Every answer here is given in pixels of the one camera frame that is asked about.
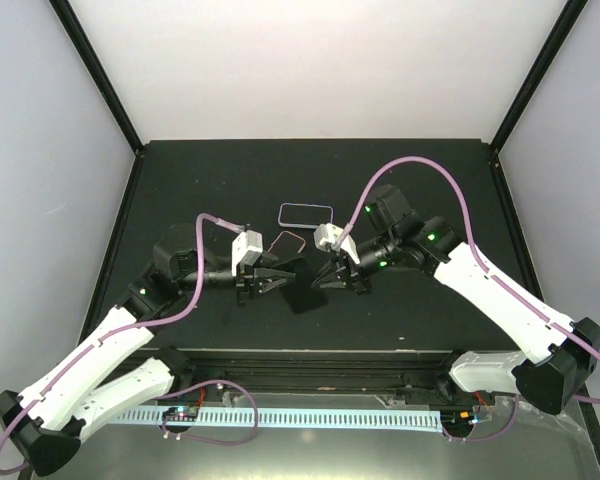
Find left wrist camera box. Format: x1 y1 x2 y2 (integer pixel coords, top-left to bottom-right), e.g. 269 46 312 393
231 230 264 272

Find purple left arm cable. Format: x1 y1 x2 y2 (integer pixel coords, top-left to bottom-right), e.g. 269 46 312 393
0 213 246 474

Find black bare phone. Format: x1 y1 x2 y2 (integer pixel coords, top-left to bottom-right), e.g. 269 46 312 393
277 256 328 314

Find right base circuit board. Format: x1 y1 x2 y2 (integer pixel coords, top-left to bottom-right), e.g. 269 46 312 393
440 406 494 427

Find base circuit board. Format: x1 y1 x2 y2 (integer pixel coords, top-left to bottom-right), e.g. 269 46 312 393
162 406 198 424
440 406 494 427

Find left black frame post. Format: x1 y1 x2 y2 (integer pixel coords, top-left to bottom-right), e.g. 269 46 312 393
49 0 144 154

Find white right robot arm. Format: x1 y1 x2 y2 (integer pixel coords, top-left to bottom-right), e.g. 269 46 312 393
313 185 600 415

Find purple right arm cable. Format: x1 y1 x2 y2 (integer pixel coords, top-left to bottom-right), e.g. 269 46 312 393
329 156 600 444

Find right black frame post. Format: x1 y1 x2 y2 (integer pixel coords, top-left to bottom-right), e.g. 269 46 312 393
490 0 588 154

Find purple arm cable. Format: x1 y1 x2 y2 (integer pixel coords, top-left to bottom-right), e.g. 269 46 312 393
0 213 246 474
329 156 600 444

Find left base circuit board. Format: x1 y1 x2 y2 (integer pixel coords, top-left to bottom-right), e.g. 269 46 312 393
162 406 198 424

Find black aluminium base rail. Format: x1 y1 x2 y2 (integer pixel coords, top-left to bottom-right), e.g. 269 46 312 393
171 349 464 403

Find white slotted cable duct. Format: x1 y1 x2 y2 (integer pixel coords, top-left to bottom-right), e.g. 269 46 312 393
110 405 443 433

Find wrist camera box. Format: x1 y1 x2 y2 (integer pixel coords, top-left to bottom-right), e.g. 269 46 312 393
313 223 360 264
231 230 264 272

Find black frame post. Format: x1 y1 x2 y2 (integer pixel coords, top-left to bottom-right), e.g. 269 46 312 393
490 0 588 154
49 0 144 154

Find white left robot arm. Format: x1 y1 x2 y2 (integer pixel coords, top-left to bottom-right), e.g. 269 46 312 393
0 214 297 477

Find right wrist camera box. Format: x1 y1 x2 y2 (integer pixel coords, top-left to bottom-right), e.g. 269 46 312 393
313 223 360 264

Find phone in lavender case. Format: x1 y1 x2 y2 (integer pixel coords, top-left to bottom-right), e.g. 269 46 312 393
277 202 334 230

